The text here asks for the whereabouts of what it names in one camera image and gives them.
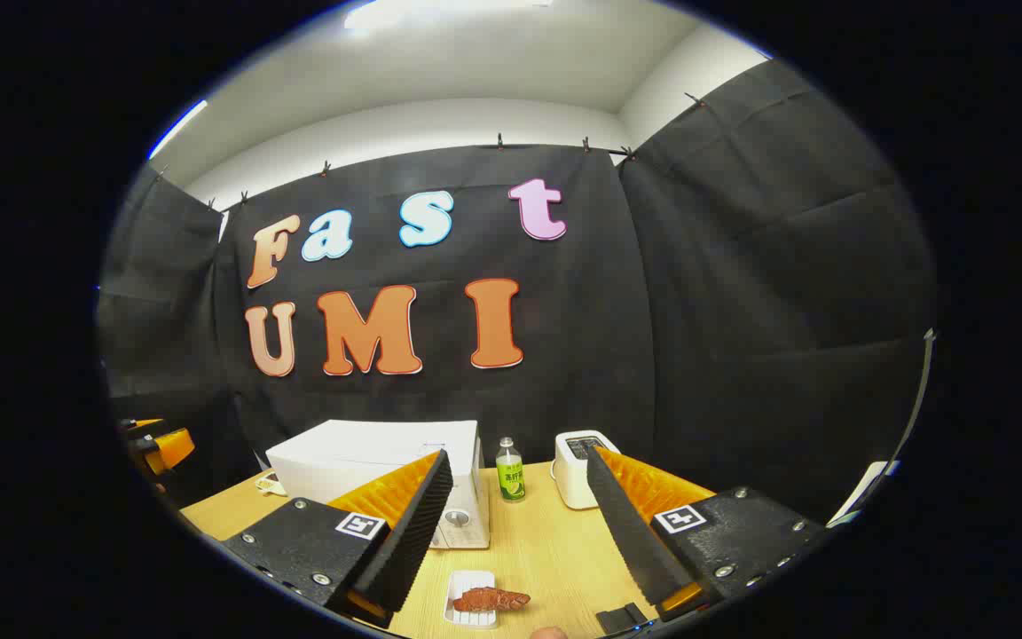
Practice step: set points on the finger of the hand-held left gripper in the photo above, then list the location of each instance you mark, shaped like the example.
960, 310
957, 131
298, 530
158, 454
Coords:
143, 425
172, 448

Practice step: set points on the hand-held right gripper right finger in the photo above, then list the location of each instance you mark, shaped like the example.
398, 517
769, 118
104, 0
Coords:
622, 524

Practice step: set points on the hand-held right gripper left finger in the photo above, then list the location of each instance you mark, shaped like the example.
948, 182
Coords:
418, 519

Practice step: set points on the white microwave oven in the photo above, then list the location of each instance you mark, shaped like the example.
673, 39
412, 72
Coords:
360, 448

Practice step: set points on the red meat piece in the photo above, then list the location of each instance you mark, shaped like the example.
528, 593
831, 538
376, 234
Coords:
489, 600

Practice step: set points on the white toaster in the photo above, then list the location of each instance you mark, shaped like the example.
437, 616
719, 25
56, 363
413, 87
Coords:
575, 475

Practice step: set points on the white plastic tray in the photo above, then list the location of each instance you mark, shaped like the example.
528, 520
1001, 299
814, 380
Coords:
468, 581

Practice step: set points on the green label drink bottle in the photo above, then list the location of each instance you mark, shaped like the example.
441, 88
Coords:
510, 475

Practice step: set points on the white divided snack dish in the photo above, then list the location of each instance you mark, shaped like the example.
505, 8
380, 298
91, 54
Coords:
270, 485

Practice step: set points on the black backdrop cloth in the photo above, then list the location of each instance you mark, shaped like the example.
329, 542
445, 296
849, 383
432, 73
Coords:
609, 355

